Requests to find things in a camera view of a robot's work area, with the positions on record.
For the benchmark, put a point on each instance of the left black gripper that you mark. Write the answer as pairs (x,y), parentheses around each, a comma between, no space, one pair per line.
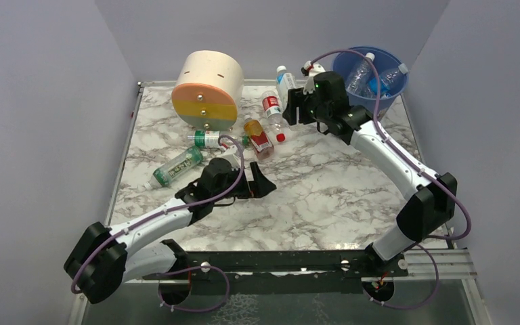
(248,186)

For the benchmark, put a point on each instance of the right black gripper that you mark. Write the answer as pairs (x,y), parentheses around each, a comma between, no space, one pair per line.
(299,107)

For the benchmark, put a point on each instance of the white blue label tea bottle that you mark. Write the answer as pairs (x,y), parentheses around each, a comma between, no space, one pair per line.
(285,81)

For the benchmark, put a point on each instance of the red label clear bottle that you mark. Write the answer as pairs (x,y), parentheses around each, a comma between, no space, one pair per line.
(273,111)

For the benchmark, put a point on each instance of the red yellow label juice bottle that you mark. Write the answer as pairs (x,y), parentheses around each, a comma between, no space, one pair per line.
(260,142)

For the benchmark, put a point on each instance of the white green label bottle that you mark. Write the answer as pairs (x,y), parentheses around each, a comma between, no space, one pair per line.
(360,74)

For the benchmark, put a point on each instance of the blue label clear bottle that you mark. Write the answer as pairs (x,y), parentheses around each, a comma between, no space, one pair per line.
(386,83)

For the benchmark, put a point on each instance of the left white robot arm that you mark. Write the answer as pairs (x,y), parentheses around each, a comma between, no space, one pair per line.
(105,257)

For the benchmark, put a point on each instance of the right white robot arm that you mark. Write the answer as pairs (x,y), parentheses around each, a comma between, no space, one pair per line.
(429,195)

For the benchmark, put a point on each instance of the blue plastic bin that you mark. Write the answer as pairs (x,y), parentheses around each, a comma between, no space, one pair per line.
(345,62)

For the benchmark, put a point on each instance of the green cap clear bottle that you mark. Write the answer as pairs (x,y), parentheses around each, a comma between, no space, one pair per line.
(214,139)

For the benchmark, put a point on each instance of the beige round drum box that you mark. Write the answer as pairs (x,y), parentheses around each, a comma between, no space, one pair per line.
(208,90)

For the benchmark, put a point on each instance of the green label tea bottle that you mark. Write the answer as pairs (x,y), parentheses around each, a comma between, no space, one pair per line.
(166,174)

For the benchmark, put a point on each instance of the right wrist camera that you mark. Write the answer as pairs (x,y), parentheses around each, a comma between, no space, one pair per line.
(310,70)

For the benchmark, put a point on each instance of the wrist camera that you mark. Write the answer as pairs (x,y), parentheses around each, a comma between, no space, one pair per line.
(310,70)
(234,156)

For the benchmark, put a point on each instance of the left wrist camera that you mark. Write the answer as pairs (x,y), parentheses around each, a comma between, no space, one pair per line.
(234,156)

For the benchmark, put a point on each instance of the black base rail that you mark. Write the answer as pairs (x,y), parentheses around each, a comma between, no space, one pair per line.
(276,272)

